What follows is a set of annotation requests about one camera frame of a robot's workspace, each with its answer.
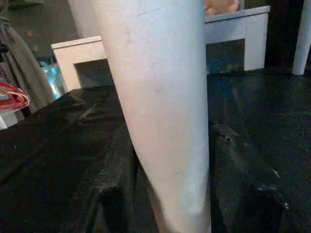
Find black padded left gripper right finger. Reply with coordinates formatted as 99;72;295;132
208;123;295;233

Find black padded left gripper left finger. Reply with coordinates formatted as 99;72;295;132
82;147;159;233

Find white side shelf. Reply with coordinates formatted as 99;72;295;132
0;108;27;130

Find blue and clear plastic wrap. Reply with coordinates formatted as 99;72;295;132
38;60;69;98

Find red patterned cloth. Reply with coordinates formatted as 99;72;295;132
0;81;33;113

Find white cabinet with glass doors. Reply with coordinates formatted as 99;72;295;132
50;5;272;93

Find grey curtain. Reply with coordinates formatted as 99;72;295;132
0;0;56;115

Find pink plush toy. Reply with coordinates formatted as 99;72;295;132
203;0;241;16

